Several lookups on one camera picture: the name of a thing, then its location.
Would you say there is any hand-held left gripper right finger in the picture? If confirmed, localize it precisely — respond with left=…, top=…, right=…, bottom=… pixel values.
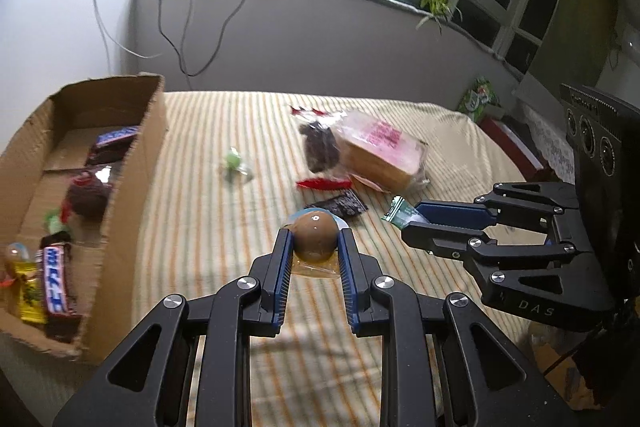
left=337, top=227, right=581, bottom=427

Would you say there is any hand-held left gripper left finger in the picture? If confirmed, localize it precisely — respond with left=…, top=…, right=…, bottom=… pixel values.
left=52, top=227, right=296, bottom=427

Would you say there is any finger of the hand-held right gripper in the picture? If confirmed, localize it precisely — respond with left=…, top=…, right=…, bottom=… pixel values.
left=400, top=219, right=617, bottom=333
left=414, top=181, right=582, bottom=243

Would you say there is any brown braised egg packet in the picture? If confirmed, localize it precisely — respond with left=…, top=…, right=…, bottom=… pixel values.
left=282, top=207, right=351, bottom=279

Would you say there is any green white snack packet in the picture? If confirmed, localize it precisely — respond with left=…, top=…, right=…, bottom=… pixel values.
left=381, top=196, right=427, bottom=229

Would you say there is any brown cardboard box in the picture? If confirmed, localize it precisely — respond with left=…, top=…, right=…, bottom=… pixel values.
left=0, top=73, right=167, bottom=365

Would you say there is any brown cake clear packet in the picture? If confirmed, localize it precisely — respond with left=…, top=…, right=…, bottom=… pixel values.
left=289, top=105, right=346, bottom=174
left=59, top=169, right=115, bottom=224

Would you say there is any brown chocolate bar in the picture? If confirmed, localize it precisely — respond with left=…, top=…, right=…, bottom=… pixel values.
left=84, top=126, right=141, bottom=166
left=39, top=231, right=83, bottom=343

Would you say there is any green candy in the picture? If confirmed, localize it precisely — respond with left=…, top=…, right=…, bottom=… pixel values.
left=222, top=147, right=253, bottom=182
left=42, top=207, right=69, bottom=234

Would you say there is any yellow candy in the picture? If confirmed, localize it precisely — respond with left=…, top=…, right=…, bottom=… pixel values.
left=11, top=259, right=49, bottom=326

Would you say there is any clear jelly cup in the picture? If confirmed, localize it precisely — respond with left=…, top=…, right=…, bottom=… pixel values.
left=4, top=242, right=37, bottom=266

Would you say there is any dark small snack packet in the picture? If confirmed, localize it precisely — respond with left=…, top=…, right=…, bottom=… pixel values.
left=304, top=189, right=369, bottom=221

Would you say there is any red box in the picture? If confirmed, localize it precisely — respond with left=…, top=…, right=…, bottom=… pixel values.
left=477, top=117, right=549, bottom=178

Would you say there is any red snack packet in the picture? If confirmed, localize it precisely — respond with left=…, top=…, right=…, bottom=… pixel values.
left=295, top=176, right=354, bottom=192

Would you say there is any sliced bread bag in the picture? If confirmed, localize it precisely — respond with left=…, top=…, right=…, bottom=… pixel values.
left=334, top=109, right=431, bottom=194

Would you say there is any white lace cloth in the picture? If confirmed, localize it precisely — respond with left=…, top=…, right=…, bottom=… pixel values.
left=515, top=72, right=577, bottom=182

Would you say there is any green snack bag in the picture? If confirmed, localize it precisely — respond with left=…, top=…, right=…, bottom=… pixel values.
left=459, top=77, right=501, bottom=116

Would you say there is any striped bed sheet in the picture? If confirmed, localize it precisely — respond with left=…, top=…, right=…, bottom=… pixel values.
left=0, top=89, right=551, bottom=427

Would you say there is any green curtain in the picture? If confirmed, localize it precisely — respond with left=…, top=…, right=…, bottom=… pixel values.
left=525, top=0, right=628, bottom=108

